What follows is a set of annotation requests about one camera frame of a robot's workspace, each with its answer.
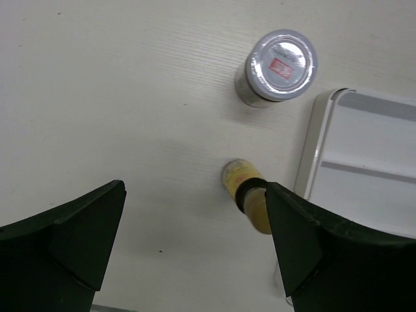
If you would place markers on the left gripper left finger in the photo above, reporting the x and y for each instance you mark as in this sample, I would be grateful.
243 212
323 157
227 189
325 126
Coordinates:
57 260

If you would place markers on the left white-lid spice jar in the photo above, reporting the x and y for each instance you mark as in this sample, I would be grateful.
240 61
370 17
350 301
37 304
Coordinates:
281 66

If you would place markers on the small yellow bottle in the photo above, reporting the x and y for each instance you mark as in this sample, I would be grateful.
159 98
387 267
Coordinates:
247 187

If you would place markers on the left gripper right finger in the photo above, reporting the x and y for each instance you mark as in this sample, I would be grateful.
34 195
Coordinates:
329 263

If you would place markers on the white tiered organizer tray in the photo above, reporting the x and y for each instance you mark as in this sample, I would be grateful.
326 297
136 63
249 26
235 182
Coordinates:
358 159

